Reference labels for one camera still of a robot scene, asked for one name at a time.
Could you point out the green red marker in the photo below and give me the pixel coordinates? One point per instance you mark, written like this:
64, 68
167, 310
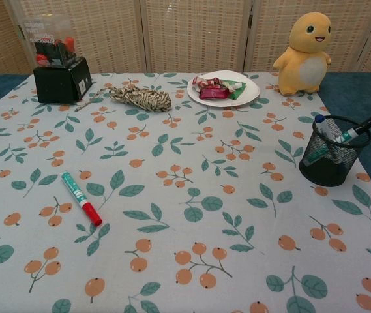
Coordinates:
81, 199

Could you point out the red foil snack wrapper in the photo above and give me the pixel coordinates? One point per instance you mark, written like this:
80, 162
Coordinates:
213, 93

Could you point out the clear plastic capsule container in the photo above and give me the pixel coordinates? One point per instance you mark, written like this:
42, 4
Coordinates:
46, 32

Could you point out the green snack packet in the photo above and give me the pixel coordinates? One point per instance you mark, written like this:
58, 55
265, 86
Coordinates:
237, 88

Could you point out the white red striped wrapper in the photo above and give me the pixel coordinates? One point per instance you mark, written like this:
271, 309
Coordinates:
201, 82

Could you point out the blue capped marker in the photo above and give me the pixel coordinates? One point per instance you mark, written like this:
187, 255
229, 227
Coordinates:
322, 126

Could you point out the green black marker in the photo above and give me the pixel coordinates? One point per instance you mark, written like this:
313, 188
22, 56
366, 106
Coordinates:
367, 125

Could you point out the woven folding screen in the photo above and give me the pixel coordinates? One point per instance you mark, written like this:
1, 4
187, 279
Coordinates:
188, 32

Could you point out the yellow plush toy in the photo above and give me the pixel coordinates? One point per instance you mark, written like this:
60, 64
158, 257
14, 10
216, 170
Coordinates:
305, 55

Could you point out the floral print tablecloth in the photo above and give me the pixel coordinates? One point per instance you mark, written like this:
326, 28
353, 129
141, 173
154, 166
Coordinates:
185, 212

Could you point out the black cardboard box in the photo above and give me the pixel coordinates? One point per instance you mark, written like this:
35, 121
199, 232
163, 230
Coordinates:
54, 86

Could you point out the white paper plate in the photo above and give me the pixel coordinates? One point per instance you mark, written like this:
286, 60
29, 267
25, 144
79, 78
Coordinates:
213, 102

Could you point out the black mesh pen cup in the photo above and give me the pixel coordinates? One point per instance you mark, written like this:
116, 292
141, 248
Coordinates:
322, 174

